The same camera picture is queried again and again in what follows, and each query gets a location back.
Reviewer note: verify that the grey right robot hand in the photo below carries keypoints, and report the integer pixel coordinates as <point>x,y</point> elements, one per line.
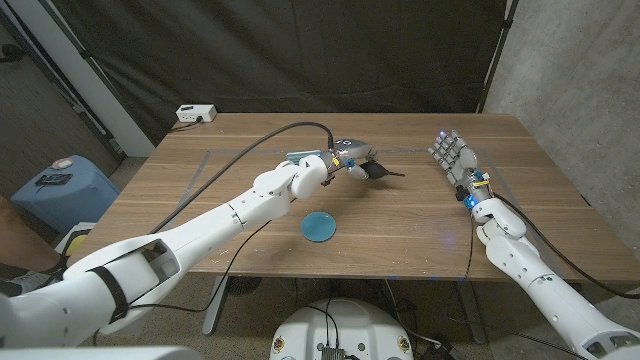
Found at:
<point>460,160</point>

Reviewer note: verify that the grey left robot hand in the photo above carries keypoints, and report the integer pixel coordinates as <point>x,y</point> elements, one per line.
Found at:
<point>352,150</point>

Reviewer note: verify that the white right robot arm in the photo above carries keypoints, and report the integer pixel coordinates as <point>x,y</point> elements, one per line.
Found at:
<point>530,270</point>

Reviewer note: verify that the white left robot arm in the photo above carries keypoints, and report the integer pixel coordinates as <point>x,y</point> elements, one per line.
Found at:
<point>210,225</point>

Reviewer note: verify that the teal ribbed toy box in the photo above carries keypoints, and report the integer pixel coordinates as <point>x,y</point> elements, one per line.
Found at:
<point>300,156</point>

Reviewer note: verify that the blue round plate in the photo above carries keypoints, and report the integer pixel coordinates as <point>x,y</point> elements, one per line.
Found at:
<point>318,227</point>

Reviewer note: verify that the black backdrop stand pole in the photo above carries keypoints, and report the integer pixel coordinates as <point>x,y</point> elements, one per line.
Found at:
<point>87,56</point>
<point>493,65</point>

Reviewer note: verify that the black fabric backdrop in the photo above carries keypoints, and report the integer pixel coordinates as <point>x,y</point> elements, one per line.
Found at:
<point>300,50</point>

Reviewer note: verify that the grey metal table leg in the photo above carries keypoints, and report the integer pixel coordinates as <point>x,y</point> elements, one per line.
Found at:
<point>472,315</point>
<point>212,320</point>

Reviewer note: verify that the white power strip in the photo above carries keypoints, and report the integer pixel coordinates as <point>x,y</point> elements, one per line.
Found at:
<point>195,113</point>

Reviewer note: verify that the black round floor fan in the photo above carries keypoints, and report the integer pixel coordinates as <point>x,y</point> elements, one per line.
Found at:
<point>243,286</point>

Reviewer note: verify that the white robot torso base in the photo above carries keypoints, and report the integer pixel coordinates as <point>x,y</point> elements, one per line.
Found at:
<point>345,325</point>

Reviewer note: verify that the black power adapter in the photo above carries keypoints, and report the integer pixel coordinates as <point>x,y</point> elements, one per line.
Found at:
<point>442,351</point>

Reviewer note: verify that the grey device on torso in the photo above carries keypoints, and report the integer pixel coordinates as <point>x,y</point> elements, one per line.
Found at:
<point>332,353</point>

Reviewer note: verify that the white building column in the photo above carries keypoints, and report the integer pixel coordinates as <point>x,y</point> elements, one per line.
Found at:
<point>82,80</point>

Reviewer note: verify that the white tray with yellow disc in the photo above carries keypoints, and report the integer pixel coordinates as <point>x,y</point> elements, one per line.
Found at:
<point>75,242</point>

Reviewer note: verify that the white robot head housing edge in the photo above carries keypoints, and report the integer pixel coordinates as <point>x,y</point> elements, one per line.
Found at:
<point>100,354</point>

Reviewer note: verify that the person's bare leg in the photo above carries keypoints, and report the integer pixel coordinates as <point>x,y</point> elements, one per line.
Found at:
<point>22,240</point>

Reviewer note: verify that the grey sneaker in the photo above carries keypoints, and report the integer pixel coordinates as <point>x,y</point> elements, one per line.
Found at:
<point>25,282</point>

